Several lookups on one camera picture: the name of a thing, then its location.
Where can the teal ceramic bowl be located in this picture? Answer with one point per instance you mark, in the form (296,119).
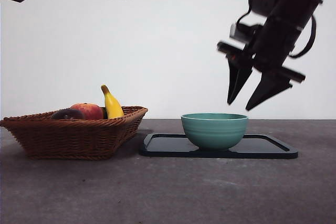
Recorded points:
(214,134)

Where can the yellow banana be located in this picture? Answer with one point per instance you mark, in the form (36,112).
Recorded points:
(113,108)

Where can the dark purple plum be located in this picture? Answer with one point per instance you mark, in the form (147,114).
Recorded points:
(67,114)

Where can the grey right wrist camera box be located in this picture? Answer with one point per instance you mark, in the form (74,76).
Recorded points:
(234,31)

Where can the brown wicker basket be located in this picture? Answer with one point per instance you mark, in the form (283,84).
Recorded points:
(65,140)

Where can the red orange peach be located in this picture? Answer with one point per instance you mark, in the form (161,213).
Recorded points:
(92,111)

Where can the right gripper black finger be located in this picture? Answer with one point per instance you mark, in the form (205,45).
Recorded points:
(267,89)
(237,79)

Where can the black rectangular tray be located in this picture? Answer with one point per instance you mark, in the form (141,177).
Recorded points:
(168,147)

